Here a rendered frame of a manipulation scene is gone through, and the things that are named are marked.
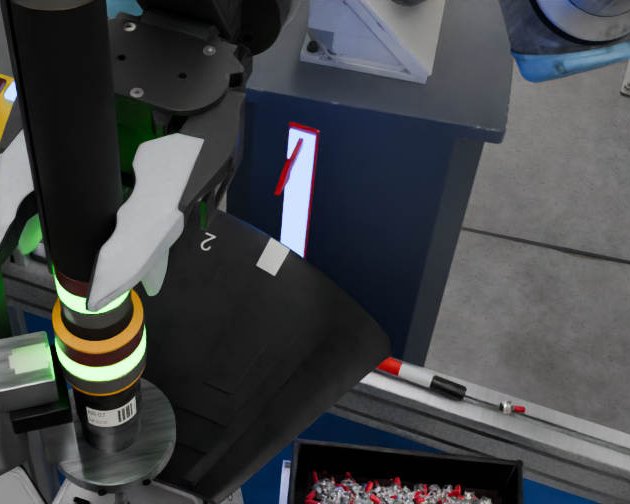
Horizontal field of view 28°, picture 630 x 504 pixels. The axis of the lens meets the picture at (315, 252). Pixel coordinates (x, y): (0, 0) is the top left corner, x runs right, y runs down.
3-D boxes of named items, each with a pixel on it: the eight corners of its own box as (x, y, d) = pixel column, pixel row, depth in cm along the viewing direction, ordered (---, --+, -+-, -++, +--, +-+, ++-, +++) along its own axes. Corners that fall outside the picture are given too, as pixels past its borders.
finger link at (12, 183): (3, 336, 55) (121, 198, 60) (-15, 257, 51) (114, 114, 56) (-53, 305, 56) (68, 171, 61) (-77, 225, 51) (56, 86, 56)
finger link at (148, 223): (162, 378, 55) (205, 215, 60) (158, 302, 50) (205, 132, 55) (92, 366, 55) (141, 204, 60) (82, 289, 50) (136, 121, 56)
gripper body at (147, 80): (207, 243, 61) (289, 78, 68) (207, 125, 54) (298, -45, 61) (63, 197, 62) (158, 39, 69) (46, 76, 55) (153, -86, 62)
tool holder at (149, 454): (23, 517, 67) (-1, 429, 59) (4, 404, 71) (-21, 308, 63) (188, 479, 69) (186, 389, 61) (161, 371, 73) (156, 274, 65)
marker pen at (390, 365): (330, 344, 124) (463, 396, 122) (336, 333, 125) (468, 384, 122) (329, 352, 125) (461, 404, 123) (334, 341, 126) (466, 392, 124)
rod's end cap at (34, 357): (11, 376, 60) (53, 367, 61) (5, 342, 61) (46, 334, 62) (16, 397, 62) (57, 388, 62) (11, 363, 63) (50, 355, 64)
